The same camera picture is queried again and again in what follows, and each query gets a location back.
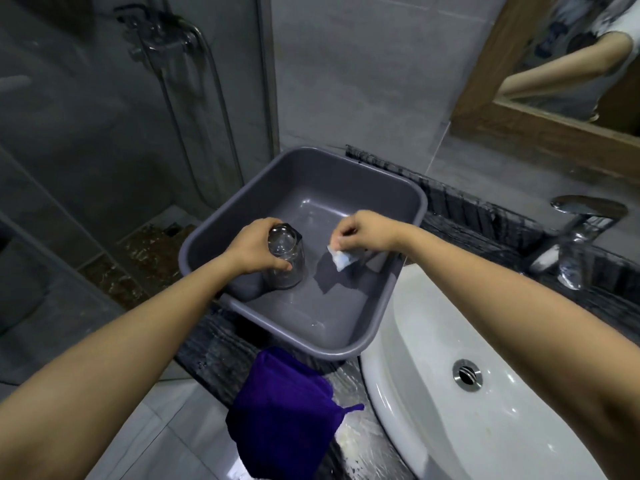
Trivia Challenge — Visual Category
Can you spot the clear drinking glass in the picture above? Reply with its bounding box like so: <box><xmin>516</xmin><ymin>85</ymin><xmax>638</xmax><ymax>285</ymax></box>
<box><xmin>262</xmin><ymin>223</ymin><xmax>306</xmax><ymax>290</ymax></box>

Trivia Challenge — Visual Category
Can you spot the person's right hand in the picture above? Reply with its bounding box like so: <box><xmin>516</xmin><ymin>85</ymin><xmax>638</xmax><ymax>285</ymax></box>
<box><xmin>331</xmin><ymin>210</ymin><xmax>412</xmax><ymax>253</ymax></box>

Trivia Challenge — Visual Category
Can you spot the wooden framed mirror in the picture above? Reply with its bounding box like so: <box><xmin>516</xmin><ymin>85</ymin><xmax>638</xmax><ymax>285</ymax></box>
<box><xmin>451</xmin><ymin>0</ymin><xmax>640</xmax><ymax>181</ymax></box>

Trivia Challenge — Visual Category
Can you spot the person's left forearm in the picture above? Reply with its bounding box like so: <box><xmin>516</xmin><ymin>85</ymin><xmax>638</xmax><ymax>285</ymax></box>
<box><xmin>0</xmin><ymin>255</ymin><xmax>240</xmax><ymax>480</ymax></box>

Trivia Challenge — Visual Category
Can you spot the chrome sink faucet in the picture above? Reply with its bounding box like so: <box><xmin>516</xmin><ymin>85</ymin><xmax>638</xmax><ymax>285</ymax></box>
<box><xmin>529</xmin><ymin>195</ymin><xmax>629</xmax><ymax>291</ymax></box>

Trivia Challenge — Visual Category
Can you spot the small white cloth piece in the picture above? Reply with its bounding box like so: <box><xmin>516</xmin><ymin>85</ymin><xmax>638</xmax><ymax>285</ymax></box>
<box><xmin>327</xmin><ymin>244</ymin><xmax>362</xmax><ymax>272</ymax></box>

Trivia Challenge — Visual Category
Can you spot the grey plastic wash basin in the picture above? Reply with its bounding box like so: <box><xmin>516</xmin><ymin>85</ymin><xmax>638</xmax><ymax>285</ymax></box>
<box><xmin>178</xmin><ymin>147</ymin><xmax>429</xmax><ymax>362</ymax></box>

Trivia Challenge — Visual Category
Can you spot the white ceramic sink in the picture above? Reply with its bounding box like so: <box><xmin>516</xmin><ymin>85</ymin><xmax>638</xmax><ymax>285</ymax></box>
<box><xmin>360</xmin><ymin>264</ymin><xmax>610</xmax><ymax>480</ymax></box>

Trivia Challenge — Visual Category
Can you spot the chrome shower mixer valve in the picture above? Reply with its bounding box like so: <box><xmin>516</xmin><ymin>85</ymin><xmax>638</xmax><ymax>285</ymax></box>
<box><xmin>114</xmin><ymin>4</ymin><xmax>198</xmax><ymax>70</ymax></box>

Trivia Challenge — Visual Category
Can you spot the glass shower door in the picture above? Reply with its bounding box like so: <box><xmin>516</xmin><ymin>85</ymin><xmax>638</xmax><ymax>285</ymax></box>
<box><xmin>0</xmin><ymin>0</ymin><xmax>280</xmax><ymax>385</ymax></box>

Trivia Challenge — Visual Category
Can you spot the chrome sink drain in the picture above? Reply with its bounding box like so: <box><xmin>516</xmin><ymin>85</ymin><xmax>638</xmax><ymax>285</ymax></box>
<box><xmin>452</xmin><ymin>359</ymin><xmax>484</xmax><ymax>392</ymax></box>

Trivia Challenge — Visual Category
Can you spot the person's left hand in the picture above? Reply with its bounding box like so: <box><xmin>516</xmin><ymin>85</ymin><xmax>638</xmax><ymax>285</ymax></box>
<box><xmin>222</xmin><ymin>217</ymin><xmax>293</xmax><ymax>276</ymax></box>

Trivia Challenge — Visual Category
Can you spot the person's right forearm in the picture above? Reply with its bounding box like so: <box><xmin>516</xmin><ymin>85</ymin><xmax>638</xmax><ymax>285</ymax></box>
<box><xmin>395</xmin><ymin>229</ymin><xmax>640</xmax><ymax>480</ymax></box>

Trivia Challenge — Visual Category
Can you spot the purple cloth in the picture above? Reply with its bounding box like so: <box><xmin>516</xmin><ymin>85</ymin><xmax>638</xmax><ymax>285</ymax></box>
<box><xmin>225</xmin><ymin>347</ymin><xmax>365</xmax><ymax>480</ymax></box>

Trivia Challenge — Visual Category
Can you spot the chrome shower hose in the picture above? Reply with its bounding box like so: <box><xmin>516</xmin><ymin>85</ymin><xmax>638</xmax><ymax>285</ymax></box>
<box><xmin>159</xmin><ymin>20</ymin><xmax>246</xmax><ymax>208</ymax></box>

